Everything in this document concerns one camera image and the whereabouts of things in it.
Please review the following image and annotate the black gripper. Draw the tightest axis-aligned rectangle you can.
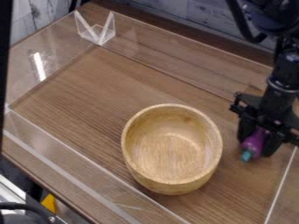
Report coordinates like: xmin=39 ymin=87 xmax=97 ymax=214
xmin=230 ymin=77 xmax=299 ymax=158

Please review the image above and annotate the purple toy eggplant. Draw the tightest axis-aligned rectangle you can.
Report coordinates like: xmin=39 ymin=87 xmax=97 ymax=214
xmin=241 ymin=128 xmax=268 ymax=162

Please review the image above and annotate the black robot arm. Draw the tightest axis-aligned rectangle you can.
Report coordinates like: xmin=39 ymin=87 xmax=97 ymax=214
xmin=226 ymin=0 xmax=299 ymax=162

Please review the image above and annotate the brown wooden bowl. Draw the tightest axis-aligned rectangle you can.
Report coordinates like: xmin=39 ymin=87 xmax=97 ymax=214
xmin=121 ymin=103 xmax=224 ymax=195

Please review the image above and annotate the clear acrylic tray wall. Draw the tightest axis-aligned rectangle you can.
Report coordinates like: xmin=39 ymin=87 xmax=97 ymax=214
xmin=5 ymin=101 xmax=192 ymax=224

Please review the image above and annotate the clear acrylic corner bracket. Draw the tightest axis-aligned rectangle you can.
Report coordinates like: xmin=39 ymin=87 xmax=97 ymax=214
xmin=74 ymin=11 xmax=117 ymax=46

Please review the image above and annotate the black cable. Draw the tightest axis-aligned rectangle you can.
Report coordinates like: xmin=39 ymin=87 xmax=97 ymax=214
xmin=0 ymin=202 xmax=53 ymax=224

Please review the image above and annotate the black foreground post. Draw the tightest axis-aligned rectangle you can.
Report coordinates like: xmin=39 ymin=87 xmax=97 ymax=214
xmin=0 ymin=0 xmax=14 ymax=153

